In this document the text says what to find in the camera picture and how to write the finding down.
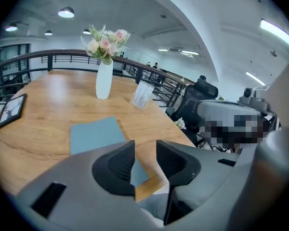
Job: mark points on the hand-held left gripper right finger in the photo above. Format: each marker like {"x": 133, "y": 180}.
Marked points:
{"x": 180, "y": 167}

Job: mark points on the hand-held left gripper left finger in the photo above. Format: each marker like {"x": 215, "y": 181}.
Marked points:
{"x": 110, "y": 172}

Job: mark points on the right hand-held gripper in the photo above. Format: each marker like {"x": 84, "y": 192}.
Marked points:
{"x": 261, "y": 100}

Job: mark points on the light blue mat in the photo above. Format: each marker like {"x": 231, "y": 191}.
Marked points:
{"x": 96, "y": 133}

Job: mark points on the black office chair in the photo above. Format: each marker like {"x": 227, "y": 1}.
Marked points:
{"x": 190, "y": 105}

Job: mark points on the artificial flower sprig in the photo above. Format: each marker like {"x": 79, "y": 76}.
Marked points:
{"x": 180, "y": 123}

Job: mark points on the rectangular ceiling panel light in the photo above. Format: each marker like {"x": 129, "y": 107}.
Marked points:
{"x": 277, "y": 31}
{"x": 255, "y": 78}

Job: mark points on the long ceiling tube light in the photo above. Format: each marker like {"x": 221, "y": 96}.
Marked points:
{"x": 190, "y": 52}
{"x": 163, "y": 49}

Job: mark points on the white vase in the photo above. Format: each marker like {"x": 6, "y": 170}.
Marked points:
{"x": 104, "y": 80}

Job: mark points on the pink flower bouquet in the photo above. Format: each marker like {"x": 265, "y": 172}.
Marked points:
{"x": 104, "y": 43}

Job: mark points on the dome pendant lamp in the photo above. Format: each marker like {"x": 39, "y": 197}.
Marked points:
{"x": 66, "y": 13}
{"x": 86, "y": 32}
{"x": 48, "y": 33}
{"x": 11, "y": 28}

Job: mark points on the black deer picture frame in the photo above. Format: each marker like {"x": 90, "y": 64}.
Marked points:
{"x": 11, "y": 111}

